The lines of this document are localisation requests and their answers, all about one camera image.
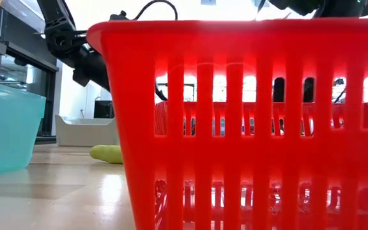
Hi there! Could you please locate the yellow-green fruit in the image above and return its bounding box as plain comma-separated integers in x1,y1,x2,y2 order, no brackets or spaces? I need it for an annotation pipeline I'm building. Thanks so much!
89,144,124,165

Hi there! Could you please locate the red slotted plastic basket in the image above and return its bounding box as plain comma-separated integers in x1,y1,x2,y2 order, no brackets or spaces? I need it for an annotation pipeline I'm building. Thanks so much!
86,18,368,230

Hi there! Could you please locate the black box monitor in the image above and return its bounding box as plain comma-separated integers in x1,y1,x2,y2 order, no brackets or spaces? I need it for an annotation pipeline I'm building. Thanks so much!
93,100,115,119

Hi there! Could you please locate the clear plastic container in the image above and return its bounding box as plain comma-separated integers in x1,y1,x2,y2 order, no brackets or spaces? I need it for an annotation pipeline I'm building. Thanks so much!
54,114,121,148

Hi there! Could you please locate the dark framed glass partition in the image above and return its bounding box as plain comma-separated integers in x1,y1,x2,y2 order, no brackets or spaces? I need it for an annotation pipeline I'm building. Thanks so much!
0,0,59,138

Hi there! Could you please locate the green translucent plastic bin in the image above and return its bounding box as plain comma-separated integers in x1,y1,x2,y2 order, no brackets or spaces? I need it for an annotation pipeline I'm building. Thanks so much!
0,79,47,178

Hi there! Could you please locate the black aluminium table frame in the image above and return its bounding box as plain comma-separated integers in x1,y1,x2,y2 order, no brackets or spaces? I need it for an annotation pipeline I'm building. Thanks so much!
34,135,57,145

